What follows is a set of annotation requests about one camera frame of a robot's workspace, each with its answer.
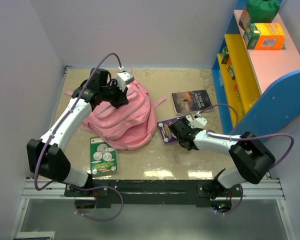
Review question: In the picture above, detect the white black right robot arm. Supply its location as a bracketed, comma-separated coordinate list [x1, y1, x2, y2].
[169, 118, 276, 197]

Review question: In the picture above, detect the orange packet on shelf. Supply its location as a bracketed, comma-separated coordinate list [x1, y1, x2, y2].
[233, 83, 244, 112]

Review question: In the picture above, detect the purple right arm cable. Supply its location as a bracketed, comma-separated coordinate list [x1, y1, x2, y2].
[196, 103, 295, 169]

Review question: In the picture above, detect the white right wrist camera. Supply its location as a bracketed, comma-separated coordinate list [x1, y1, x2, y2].
[188, 116, 208, 129]

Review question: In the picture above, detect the dark novel book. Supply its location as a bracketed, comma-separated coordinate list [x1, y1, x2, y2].
[171, 89, 212, 116]

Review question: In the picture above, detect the purple paperback book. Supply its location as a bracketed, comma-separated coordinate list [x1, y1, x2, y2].
[157, 114, 193, 145]

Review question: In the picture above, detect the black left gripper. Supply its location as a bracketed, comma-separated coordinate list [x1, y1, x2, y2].
[100, 79, 129, 109]

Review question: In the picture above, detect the brown card box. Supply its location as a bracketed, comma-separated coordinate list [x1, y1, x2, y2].
[239, 6, 251, 30]

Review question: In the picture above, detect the pink student backpack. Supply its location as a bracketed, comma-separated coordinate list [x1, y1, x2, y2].
[64, 68, 168, 151]

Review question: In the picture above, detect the orange green crayon box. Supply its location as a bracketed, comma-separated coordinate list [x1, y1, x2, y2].
[243, 23, 285, 50]

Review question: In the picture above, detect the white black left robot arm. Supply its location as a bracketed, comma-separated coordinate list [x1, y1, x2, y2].
[26, 68, 135, 196]

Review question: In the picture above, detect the blue yellow pink shelf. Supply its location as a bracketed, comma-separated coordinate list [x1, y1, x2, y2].
[211, 0, 300, 136]

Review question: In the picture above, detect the green paperback book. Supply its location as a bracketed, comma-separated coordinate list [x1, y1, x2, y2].
[90, 137, 118, 178]

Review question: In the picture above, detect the small green box lower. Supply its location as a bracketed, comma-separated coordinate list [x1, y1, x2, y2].
[227, 62, 236, 80]

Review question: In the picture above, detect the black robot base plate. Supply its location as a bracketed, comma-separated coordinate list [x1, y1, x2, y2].
[64, 179, 243, 211]

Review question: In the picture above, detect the small green box upper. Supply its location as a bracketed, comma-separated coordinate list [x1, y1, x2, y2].
[220, 45, 231, 65]

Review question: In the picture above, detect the small green box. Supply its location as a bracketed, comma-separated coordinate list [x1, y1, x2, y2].
[220, 45, 231, 65]
[227, 62, 236, 80]

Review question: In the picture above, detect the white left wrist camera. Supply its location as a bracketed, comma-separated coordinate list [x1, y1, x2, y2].
[115, 71, 135, 92]

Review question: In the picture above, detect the green cloth bag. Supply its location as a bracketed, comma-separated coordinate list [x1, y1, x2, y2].
[245, 0, 281, 23]

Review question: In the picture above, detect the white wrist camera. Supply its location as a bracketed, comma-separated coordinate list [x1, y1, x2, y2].
[188, 116, 208, 129]
[115, 71, 135, 92]

